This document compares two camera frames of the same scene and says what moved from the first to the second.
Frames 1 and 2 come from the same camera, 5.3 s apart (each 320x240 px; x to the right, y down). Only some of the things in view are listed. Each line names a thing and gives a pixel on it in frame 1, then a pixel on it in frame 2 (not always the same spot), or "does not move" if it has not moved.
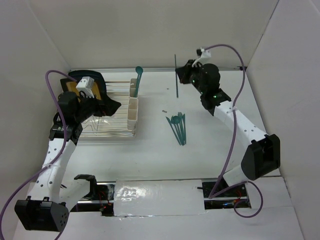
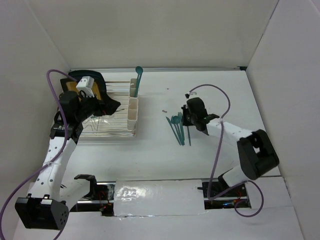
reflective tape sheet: x=158 y=197 does not move
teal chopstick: x=176 y=74 -> x=189 y=135
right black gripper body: x=195 y=77 -> x=188 y=119
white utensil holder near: x=132 y=113 does not move
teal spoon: x=139 y=69 does not move
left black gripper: x=108 y=108 does not move
